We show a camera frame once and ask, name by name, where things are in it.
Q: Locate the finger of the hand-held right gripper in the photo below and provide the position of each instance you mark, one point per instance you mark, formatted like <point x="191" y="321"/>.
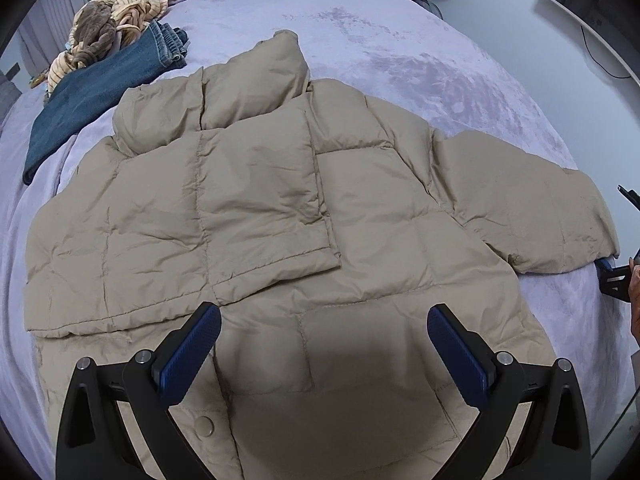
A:
<point x="615" y="282"/>
<point x="630" y="197"/>

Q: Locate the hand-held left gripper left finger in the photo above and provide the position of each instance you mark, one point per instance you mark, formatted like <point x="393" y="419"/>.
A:
<point x="192" y="355"/>

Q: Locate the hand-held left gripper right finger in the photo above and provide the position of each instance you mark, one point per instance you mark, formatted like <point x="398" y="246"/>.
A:
<point x="457" y="360"/>

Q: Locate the beige puffer jacket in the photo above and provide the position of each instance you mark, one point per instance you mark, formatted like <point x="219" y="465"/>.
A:
<point x="260" y="200"/>

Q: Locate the person's right hand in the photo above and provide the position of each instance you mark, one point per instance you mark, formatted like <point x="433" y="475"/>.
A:
<point x="636" y="300"/>

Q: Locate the blue jeans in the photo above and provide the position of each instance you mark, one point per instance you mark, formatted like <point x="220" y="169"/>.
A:
<point x="85" y="90"/>

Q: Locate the grey armchair with white cushion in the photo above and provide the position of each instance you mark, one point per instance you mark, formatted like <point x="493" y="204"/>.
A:
<point x="9" y="95"/>

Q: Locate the tan striped garment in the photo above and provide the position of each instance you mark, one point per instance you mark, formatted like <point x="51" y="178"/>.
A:
<point x="145" y="5"/>

